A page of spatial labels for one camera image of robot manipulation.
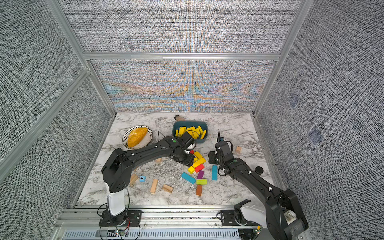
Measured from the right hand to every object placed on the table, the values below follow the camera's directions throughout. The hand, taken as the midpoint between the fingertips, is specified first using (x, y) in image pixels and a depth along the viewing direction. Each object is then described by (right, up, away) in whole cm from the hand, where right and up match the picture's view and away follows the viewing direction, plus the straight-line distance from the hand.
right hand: (212, 150), depth 86 cm
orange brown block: (-8, -21, -5) cm, 23 cm away
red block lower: (-7, -11, +3) cm, 14 cm away
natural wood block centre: (-25, +1, -29) cm, 38 cm away
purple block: (-6, -14, +1) cm, 16 cm away
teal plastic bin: (-22, +15, +20) cm, 33 cm away
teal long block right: (+2, -14, +4) cm, 15 cm away
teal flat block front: (-14, -16, 0) cm, 21 cm away
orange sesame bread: (-49, +7, +11) cm, 51 cm away
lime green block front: (-6, -17, -3) cm, 18 cm away
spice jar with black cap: (-21, +20, +27) cm, 39 cm away
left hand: (-11, -6, -1) cm, 13 cm away
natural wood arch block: (-25, -20, -4) cm, 32 cm away
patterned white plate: (-44, +3, +14) cm, 46 cm away
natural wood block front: (-33, -20, -3) cm, 38 cm away
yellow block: (-19, +11, +17) cm, 28 cm away
